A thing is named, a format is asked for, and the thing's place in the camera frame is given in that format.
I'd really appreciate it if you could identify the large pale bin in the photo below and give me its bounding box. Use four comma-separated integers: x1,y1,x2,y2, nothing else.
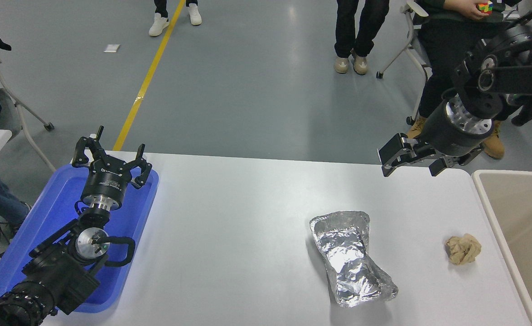
471,169,532,326

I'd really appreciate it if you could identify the standing person with beige shoes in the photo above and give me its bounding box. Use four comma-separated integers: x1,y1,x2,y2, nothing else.
334,0,390,76

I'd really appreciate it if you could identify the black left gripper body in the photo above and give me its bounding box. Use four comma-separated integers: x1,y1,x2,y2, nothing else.
81,163,133,205

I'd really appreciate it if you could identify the crumpled tan paper ball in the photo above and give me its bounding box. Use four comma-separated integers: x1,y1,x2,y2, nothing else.
445,233,482,265

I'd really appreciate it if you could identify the foil plate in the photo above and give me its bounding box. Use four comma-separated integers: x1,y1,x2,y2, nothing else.
310,211,399,308

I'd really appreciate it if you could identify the blue plastic tray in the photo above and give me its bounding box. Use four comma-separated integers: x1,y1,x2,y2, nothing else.
0,156,160,314

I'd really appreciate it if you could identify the standing person with white shoes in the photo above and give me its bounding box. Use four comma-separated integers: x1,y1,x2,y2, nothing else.
148,0,203,37

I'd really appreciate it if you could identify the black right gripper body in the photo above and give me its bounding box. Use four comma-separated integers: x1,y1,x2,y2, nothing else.
421,104,493,158

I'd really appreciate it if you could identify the white frame wheeled chair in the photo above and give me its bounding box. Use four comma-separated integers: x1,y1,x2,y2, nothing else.
0,57,56,173

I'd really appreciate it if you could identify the seated person's right hand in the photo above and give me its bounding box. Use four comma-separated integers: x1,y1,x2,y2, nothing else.
446,0,492,21

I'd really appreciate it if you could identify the white wheeled chair with armrest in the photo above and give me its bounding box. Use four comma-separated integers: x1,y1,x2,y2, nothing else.
376,0,532,126

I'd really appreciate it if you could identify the person seated with tan boots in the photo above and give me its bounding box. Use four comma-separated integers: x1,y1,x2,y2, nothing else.
406,0,532,160

